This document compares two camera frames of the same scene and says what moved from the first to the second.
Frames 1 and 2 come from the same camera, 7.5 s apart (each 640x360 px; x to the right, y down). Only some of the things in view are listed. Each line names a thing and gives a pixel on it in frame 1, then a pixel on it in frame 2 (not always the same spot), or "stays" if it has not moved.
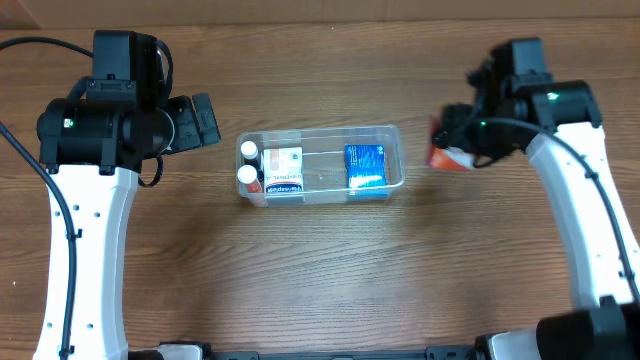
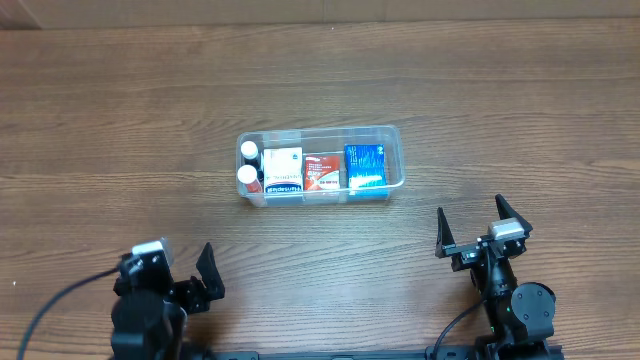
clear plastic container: [320, 165] stays
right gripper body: [447, 128] to [480, 250]
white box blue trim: [283, 170] stays
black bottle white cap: [250, 153] stays
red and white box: [446, 157] to [322, 172]
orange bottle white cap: [247, 174] stays
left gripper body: [204, 120] to [185, 292]
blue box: [365, 170] stays
